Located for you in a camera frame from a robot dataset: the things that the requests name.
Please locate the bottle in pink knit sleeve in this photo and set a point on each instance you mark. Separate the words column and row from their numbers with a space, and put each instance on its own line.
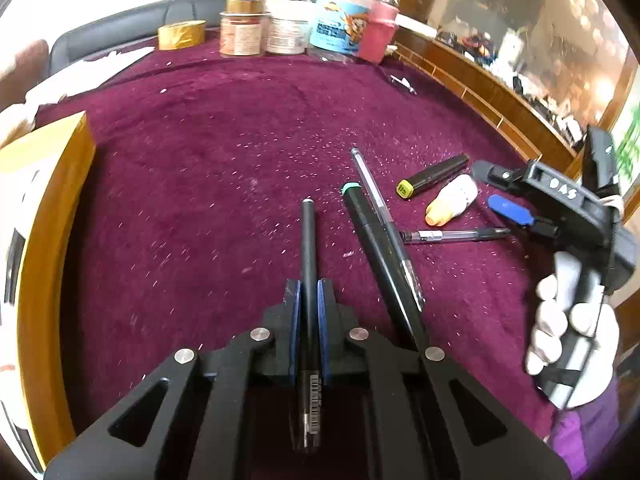
column 377, row 30

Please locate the white paper sheet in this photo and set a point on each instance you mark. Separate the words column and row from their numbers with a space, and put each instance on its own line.
column 75, row 77

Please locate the black leather sofa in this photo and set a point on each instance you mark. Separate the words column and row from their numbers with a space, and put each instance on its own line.
column 125, row 25

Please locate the person's right hand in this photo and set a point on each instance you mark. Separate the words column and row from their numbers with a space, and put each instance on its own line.
column 605, row 350

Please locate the white flat box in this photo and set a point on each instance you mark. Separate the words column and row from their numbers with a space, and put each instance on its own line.
column 415, row 25

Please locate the clear ballpoint pen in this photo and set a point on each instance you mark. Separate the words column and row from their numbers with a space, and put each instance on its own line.
column 367, row 180

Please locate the white tissue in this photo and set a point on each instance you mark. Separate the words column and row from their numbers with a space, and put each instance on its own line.
column 17, row 120

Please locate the yellow cardboard box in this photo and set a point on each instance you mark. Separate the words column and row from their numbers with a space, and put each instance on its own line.
column 50, row 240

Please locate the clear gel pen dark grip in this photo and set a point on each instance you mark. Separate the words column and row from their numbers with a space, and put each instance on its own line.
column 450, row 234

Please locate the clear jar reddish contents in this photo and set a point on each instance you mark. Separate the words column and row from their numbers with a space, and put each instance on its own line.
column 241, row 35

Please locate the wooden counter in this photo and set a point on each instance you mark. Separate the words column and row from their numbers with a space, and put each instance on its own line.
column 480, row 90

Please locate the black marker olive-yellow cap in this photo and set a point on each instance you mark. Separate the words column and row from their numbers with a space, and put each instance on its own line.
column 435, row 172

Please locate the purple glitter cloth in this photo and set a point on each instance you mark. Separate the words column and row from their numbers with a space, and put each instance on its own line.
column 200, row 185

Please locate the white jar with barcode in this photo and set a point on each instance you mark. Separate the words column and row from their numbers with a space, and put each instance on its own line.
column 287, row 30

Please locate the bamboo painting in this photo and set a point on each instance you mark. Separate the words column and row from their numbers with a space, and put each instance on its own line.
column 630, row 145

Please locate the clear plastic lid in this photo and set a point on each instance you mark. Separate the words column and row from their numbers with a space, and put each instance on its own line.
column 332, row 55

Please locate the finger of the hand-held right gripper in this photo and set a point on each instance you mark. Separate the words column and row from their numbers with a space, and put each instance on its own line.
column 492, row 174
column 510, row 209

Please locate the gold tape roll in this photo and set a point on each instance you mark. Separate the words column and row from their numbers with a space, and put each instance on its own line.
column 181, row 35

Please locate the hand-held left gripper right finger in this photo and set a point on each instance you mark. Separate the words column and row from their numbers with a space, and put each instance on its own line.
column 325, row 320

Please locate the blue cartoon print tub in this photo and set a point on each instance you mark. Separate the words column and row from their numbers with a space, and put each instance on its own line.
column 337, row 25

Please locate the black marker teal cap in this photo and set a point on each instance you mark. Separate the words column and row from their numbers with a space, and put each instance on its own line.
column 372, row 240

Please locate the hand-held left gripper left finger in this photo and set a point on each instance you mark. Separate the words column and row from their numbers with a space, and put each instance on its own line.
column 295, row 320

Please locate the white tube orange tip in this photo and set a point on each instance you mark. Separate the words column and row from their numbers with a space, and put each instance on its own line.
column 455, row 195

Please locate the thin black pen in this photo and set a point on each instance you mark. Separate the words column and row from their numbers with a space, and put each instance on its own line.
column 309, row 260

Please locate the person's right forearm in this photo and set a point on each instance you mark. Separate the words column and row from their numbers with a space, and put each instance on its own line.
column 585, row 440

